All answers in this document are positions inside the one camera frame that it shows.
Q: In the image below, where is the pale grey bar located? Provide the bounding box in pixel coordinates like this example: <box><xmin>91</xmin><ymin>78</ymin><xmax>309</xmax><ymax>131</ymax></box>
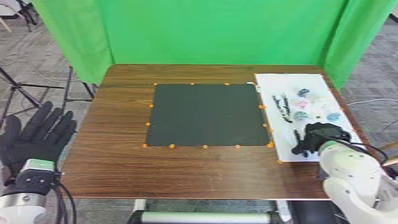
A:
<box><xmin>126</xmin><ymin>209</ymin><xmax>288</xmax><ymax>224</ymax></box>

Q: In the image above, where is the black tripod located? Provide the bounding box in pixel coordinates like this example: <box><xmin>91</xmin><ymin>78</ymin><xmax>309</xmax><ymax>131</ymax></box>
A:
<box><xmin>0</xmin><ymin>67</ymin><xmax>67</xmax><ymax>116</ymax></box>

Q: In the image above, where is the blue flower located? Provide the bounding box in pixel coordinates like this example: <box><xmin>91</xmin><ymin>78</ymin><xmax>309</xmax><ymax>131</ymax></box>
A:
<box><xmin>325</xmin><ymin>112</ymin><xmax>345</xmax><ymax>122</ymax></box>

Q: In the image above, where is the black cable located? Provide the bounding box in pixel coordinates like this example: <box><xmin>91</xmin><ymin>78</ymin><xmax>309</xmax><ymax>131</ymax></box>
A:
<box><xmin>334</xmin><ymin>138</ymin><xmax>393</xmax><ymax>166</ymax></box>
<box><xmin>51</xmin><ymin>171</ymin><xmax>80</xmax><ymax>224</ymax></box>

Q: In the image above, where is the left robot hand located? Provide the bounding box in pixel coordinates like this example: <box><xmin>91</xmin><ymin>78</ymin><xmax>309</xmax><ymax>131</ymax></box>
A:
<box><xmin>0</xmin><ymin>101</ymin><xmax>80</xmax><ymax>175</ymax></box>

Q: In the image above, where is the white sheet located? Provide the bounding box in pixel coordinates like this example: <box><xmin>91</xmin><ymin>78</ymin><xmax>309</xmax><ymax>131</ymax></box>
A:
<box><xmin>252</xmin><ymin>73</ymin><xmax>366</xmax><ymax>164</ymax></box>

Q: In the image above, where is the dark mat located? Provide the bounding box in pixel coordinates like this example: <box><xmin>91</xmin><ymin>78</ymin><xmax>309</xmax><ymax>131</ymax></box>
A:
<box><xmin>144</xmin><ymin>83</ymin><xmax>274</xmax><ymax>148</ymax></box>

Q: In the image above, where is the black stand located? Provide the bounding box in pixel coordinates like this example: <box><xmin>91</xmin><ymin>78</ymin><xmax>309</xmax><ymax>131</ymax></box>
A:
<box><xmin>60</xmin><ymin>65</ymin><xmax>98</xmax><ymax>103</ymax></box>

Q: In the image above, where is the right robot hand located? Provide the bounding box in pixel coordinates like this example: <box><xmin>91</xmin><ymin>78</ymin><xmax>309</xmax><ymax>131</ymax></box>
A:
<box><xmin>290</xmin><ymin>122</ymin><xmax>353</xmax><ymax>158</ymax></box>

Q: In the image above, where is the white flower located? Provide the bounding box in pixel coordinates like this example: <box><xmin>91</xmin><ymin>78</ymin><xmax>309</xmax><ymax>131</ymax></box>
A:
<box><xmin>311</xmin><ymin>101</ymin><xmax>334</xmax><ymax>114</ymax></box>

